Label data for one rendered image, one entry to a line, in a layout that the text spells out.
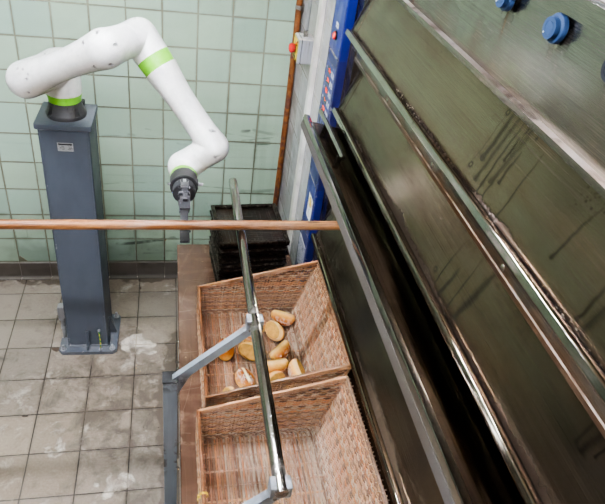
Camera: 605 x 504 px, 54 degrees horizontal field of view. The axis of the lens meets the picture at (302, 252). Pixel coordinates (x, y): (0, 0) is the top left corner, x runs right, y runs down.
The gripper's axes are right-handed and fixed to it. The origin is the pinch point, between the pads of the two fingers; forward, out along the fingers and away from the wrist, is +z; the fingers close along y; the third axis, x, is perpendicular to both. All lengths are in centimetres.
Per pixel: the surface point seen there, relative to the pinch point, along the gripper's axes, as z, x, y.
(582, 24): 74, -54, -87
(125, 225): 1.5, 17.5, 0.1
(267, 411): 70, -17, 2
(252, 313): 38.4, -17.1, 2.5
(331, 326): 7, -51, 39
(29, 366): -53, 70, 120
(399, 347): 77, -40, -24
